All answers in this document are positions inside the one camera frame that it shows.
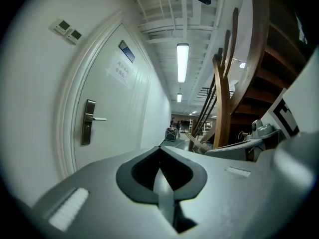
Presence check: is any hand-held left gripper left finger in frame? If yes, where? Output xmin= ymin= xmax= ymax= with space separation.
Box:
xmin=32 ymin=145 xmax=179 ymax=239

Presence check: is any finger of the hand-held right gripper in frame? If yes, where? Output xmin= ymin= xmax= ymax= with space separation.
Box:
xmin=204 ymin=139 xmax=265 ymax=162

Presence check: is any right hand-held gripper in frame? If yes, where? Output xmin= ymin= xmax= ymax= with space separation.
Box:
xmin=245 ymin=46 xmax=319 ymax=149

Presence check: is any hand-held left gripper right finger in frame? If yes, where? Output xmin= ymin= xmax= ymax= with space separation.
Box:
xmin=159 ymin=145 xmax=276 ymax=239

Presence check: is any silver door lock with handle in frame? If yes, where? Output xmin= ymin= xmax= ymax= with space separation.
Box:
xmin=81 ymin=99 xmax=107 ymax=146

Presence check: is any white door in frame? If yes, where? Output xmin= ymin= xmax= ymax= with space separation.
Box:
xmin=73 ymin=22 xmax=153 ymax=172

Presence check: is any blue door sign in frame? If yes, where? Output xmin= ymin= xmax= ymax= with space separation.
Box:
xmin=118 ymin=40 xmax=136 ymax=64

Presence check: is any black metal railing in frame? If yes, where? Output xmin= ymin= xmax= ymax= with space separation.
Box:
xmin=191 ymin=75 xmax=236 ymax=139

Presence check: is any black cart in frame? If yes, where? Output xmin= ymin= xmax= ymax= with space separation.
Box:
xmin=164 ymin=127 xmax=178 ymax=142

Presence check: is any wooden staircase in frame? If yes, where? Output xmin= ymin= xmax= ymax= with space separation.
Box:
xmin=188 ymin=0 xmax=315 ymax=152

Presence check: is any white paper notice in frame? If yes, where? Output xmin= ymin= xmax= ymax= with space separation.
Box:
xmin=105 ymin=50 xmax=132 ymax=89

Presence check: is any white door frame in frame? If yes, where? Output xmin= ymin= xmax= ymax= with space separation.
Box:
xmin=55 ymin=10 xmax=157 ymax=179

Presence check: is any white wall control panel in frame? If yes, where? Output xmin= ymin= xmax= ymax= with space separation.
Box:
xmin=65 ymin=28 xmax=83 ymax=45
xmin=48 ymin=19 xmax=72 ymax=36

